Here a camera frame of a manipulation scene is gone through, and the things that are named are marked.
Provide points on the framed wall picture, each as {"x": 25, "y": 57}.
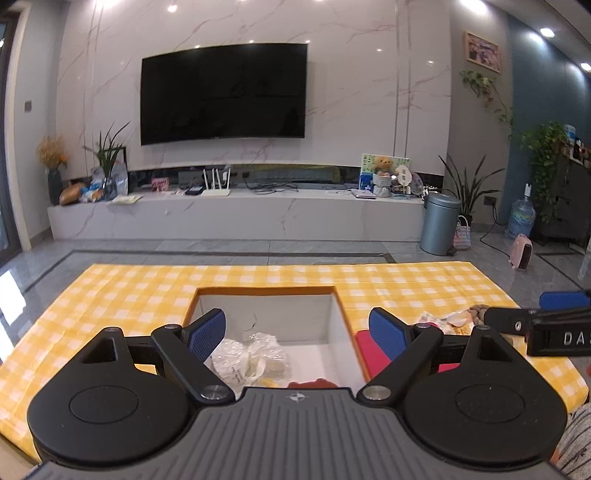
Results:
{"x": 482, "y": 51}

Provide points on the orange bread bag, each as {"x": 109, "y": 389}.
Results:
{"x": 71, "y": 194}

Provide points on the white plastic bag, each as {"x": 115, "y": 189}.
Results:
{"x": 231, "y": 362}

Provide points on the red box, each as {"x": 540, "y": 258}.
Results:
{"x": 369, "y": 353}

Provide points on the green plant in glass vase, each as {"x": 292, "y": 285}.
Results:
{"x": 107, "y": 157}

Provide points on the white router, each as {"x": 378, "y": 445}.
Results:
{"x": 216, "y": 192}

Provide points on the blue snack bags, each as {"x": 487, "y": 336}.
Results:
{"x": 94, "y": 194}

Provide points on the yellow snack packet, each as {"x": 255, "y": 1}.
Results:
{"x": 459, "y": 323}

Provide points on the pink heater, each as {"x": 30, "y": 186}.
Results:
{"x": 521, "y": 251}

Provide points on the woven basket bag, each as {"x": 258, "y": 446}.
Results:
{"x": 461, "y": 237}

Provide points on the brown teddy bear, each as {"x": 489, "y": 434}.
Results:
{"x": 383, "y": 164}

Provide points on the hanging vine plant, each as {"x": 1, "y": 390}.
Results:
{"x": 480, "y": 85}

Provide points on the wall outlet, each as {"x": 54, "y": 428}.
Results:
{"x": 490, "y": 200}

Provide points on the sheets of paper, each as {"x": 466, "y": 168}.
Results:
{"x": 127, "y": 199}

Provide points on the clear plastic bag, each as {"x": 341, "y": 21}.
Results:
{"x": 272, "y": 353}

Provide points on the clear plastic wrap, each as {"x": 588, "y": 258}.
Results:
{"x": 429, "y": 319}

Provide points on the dried yellow flowers in vase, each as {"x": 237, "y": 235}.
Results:
{"x": 51, "y": 152}

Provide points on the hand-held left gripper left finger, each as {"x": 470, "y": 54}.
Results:
{"x": 207, "y": 332}

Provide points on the white marble TV console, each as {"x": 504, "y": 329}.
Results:
{"x": 231, "y": 214}

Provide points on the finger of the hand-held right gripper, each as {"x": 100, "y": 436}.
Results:
{"x": 505, "y": 319}
{"x": 565, "y": 301}

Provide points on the person's grey patterned clothing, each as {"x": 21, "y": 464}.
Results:
{"x": 577, "y": 443}

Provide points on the large leafy potted plant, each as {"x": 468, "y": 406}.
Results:
{"x": 545, "y": 147}

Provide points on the small black device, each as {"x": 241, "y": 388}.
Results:
{"x": 194, "y": 191}

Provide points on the white round hand fan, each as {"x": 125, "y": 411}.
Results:
{"x": 405, "y": 175}

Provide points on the long leaf potted plant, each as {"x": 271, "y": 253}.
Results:
{"x": 466, "y": 189}

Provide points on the grey-blue trash can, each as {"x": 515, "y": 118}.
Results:
{"x": 438, "y": 224}

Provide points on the red soft item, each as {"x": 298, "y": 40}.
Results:
{"x": 314, "y": 384}

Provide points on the blue water jug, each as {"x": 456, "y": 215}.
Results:
{"x": 521, "y": 217}

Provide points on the dark cabinet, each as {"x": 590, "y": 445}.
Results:
{"x": 570, "y": 203}

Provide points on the cardboard box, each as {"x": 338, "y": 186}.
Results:
{"x": 277, "y": 314}

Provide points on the blue white container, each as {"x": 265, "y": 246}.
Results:
{"x": 570, "y": 131}

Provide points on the pink tissue packet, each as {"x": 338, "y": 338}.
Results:
{"x": 159, "y": 184}

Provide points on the yellow checkered tablecloth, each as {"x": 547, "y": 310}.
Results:
{"x": 138, "y": 295}

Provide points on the black framed glass door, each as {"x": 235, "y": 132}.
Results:
{"x": 5, "y": 184}

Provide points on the patterned hand fan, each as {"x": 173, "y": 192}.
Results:
{"x": 415, "y": 184}

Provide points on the black wall television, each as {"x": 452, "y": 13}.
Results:
{"x": 221, "y": 92}

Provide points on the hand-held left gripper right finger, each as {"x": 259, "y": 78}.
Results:
{"x": 388, "y": 332}

